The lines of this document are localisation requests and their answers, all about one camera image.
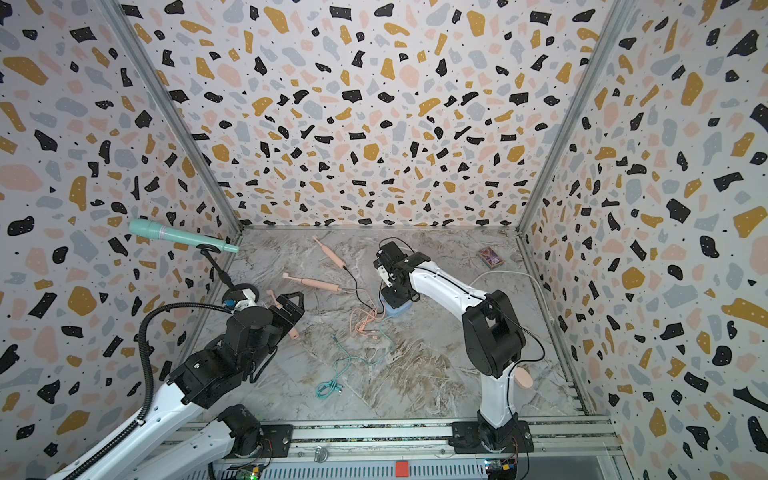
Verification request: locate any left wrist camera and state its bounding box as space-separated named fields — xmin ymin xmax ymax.
xmin=223 ymin=288 xmax=259 ymax=311

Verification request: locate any pink round cap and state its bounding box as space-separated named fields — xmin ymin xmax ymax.
xmin=512 ymin=366 xmax=533 ymax=390

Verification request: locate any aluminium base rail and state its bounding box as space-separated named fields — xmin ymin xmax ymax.
xmin=110 ymin=416 xmax=625 ymax=480

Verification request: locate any black microphone stand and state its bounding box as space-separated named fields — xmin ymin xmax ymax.
xmin=196 ymin=243 xmax=259 ymax=304

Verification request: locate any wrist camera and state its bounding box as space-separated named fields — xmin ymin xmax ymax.
xmin=373 ymin=260 xmax=391 ymax=286
xmin=223 ymin=288 xmax=259 ymax=311

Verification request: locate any pink cable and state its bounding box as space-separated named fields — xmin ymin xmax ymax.
xmin=350 ymin=293 xmax=385 ymax=340

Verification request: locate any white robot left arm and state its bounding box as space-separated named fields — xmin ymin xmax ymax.
xmin=52 ymin=292 xmax=305 ymax=479

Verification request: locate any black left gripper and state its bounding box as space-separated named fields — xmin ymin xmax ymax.
xmin=249 ymin=290 xmax=308 ymax=378

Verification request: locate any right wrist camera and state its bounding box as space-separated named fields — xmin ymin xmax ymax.
xmin=373 ymin=260 xmax=391 ymax=286

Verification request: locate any teal cable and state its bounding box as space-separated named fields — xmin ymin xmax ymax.
xmin=314 ymin=326 xmax=397 ymax=402

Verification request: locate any small colourful card box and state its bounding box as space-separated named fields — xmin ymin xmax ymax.
xmin=478 ymin=247 xmax=504 ymax=269

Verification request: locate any light blue power strip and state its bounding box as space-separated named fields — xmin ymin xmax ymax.
xmin=383 ymin=300 xmax=413 ymax=318

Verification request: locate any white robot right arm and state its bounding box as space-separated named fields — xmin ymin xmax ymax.
xmin=373 ymin=241 xmax=533 ymax=452

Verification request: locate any mint green microphone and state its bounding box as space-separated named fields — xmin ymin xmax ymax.
xmin=129 ymin=219 xmax=239 ymax=253

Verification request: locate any black corrugated conduit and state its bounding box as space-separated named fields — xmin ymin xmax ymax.
xmin=64 ymin=302 xmax=232 ymax=480

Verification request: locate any black charging cable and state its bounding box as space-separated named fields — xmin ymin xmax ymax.
xmin=343 ymin=267 xmax=385 ymax=316

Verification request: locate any white power strip cable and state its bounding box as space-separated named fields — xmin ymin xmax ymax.
xmin=467 ymin=268 xmax=553 ymax=325

